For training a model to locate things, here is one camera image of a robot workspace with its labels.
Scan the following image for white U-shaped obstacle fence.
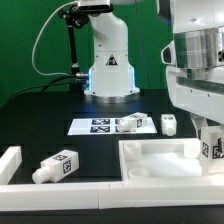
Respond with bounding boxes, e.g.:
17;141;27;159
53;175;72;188
0;145;224;212

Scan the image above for white square table top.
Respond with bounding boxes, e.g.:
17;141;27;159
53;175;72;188
119;138;202;182

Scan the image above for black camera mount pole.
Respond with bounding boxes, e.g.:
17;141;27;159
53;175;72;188
58;5;89;95

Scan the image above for white marker sheet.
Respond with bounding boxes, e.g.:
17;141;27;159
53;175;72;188
67;117;157;136

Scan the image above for black cable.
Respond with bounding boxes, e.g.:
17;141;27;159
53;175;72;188
7;75;88;103

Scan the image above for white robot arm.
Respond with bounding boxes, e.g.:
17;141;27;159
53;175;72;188
84;0;224;138

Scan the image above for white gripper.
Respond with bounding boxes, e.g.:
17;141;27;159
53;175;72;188
166;65;224;139

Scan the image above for white camera on mount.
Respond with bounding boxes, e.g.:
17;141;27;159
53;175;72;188
77;0;111;12

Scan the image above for grey cable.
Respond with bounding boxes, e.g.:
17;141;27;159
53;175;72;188
31;0;80;78

